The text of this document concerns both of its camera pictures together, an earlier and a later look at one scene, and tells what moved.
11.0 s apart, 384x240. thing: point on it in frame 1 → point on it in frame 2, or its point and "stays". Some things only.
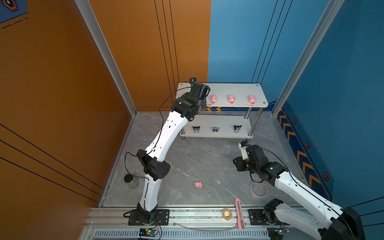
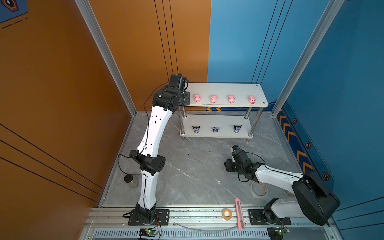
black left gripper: (203, 104) → (185, 95)
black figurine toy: (196, 129) stays
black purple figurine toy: (237, 128) stays
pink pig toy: (213, 99) stays
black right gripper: (238, 160) → (227, 167)
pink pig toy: (252, 100) stays
